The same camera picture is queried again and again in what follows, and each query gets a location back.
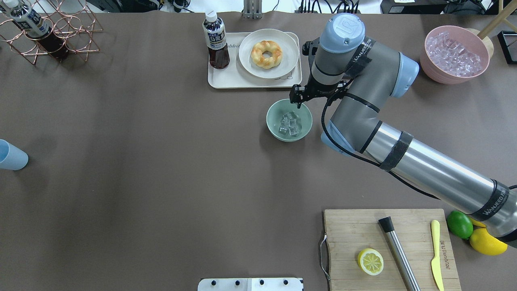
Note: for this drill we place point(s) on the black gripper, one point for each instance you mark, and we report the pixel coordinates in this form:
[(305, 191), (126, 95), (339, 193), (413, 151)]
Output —
[(311, 92)]

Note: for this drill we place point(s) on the mint green bowl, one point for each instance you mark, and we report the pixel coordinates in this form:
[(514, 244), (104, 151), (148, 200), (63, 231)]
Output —
[(281, 107)]

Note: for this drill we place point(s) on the light blue cup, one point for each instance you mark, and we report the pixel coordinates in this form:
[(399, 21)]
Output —
[(11, 157)]

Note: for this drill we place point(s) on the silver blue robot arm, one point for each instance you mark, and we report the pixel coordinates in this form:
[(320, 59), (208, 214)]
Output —
[(364, 73)]

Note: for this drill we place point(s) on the ice cubes in bowl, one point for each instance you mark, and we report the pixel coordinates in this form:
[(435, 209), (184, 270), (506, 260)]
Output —
[(289, 124)]

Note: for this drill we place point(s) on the pink bowl with ice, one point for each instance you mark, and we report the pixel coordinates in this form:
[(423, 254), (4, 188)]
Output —
[(453, 55)]

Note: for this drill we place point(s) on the cream round plate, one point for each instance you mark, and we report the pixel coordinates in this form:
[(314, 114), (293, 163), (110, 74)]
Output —
[(287, 41)]

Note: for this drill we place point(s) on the glazed donut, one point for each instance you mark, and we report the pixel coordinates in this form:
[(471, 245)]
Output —
[(266, 54)]

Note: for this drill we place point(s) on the cream serving tray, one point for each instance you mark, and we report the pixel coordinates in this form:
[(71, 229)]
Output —
[(245, 74)]

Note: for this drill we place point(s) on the tea bottle on tray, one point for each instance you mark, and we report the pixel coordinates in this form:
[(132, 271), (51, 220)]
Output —
[(216, 41)]

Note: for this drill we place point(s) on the bamboo cutting board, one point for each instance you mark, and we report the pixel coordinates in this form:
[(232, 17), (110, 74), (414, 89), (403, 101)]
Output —
[(348, 231)]

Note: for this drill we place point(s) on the steel muddler black tip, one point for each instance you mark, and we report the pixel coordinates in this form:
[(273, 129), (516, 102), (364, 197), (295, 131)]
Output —
[(409, 279)]

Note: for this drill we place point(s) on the half lemon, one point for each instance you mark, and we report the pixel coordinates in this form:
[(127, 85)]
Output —
[(370, 261)]

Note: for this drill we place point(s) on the green lime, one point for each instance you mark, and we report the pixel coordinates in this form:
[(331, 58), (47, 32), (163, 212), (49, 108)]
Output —
[(459, 224)]

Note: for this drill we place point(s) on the yellow lemon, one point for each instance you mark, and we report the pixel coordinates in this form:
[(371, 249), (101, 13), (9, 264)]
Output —
[(477, 223), (481, 241)]

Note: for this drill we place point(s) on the yellow plastic knife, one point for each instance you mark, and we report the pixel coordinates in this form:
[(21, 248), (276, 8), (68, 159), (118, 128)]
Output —
[(435, 262)]

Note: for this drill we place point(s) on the rack bottle upper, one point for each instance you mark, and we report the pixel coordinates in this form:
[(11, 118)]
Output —
[(36, 28)]

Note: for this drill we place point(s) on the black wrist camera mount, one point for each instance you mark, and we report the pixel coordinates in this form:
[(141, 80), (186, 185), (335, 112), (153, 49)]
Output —
[(309, 48)]

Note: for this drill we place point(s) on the aluminium frame post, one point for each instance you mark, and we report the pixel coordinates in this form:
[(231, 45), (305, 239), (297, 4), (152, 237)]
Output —
[(252, 9)]

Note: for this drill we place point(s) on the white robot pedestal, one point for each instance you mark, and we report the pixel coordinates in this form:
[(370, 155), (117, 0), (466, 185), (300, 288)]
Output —
[(251, 284)]

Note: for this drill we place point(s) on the copper wire bottle rack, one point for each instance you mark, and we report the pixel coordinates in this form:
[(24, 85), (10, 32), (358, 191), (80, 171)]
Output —
[(53, 28)]

